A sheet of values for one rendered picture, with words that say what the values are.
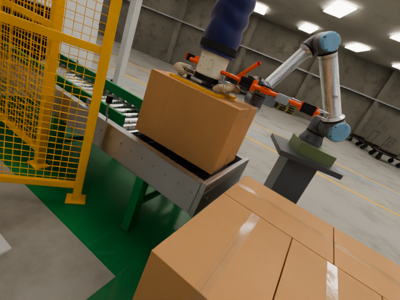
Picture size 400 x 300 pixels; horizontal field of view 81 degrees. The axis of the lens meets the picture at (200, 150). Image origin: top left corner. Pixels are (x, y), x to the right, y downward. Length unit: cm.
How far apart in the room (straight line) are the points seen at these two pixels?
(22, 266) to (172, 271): 85
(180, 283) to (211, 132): 77
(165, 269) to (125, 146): 82
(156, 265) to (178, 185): 51
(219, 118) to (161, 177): 45
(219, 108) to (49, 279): 116
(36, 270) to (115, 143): 73
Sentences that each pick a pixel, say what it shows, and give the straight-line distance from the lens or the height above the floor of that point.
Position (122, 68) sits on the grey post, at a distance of 435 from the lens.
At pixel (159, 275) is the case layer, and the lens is 88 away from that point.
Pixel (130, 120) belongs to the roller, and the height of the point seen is 54.
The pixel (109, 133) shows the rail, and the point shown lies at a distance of 155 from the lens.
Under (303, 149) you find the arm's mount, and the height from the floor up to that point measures 80.
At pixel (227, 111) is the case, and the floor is 95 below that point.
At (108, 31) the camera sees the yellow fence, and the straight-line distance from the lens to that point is 140.
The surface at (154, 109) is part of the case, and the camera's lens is 148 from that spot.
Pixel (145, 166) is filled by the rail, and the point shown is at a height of 49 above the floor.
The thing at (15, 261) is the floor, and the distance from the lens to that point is 151.
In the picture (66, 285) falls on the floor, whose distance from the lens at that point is 141.
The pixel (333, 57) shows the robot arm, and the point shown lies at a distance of 178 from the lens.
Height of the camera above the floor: 116
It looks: 21 degrees down
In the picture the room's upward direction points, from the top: 22 degrees clockwise
